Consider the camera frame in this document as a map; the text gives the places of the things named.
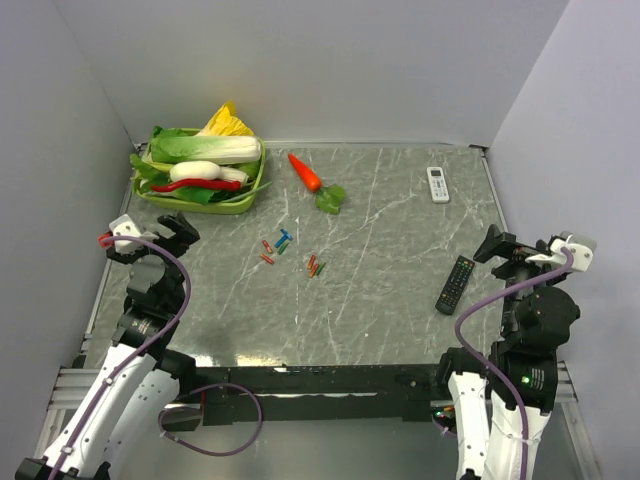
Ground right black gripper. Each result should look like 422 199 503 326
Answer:
473 221 565 336

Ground black remote control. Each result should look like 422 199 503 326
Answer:
435 256 475 316

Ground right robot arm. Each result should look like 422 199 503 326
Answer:
432 225 597 479

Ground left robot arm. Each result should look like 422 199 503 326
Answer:
15 213 200 479

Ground white remote control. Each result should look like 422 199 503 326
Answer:
427 167 450 204

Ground red chili pepper toy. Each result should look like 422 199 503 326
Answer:
151 178 243 193

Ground white radish toy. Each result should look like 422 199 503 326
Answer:
169 161 249 184

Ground green tray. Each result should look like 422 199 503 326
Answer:
130 126 266 214

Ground napa cabbage toy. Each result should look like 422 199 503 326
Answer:
149 127 262 165

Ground blue battery upper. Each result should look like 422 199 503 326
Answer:
281 228 293 241

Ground blue battery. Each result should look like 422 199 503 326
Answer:
275 235 288 248
281 228 293 241

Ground blue battery lower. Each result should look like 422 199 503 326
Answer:
275 235 288 248

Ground yellow leaf toy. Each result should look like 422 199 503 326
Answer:
197 101 254 137

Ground orange battery cluster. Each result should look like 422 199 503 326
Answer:
309 263 320 278

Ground orange toy carrot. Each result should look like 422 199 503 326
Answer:
288 153 346 215

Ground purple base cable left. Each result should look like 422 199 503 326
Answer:
157 383 264 457

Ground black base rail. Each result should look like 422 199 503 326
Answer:
178 364 453 426

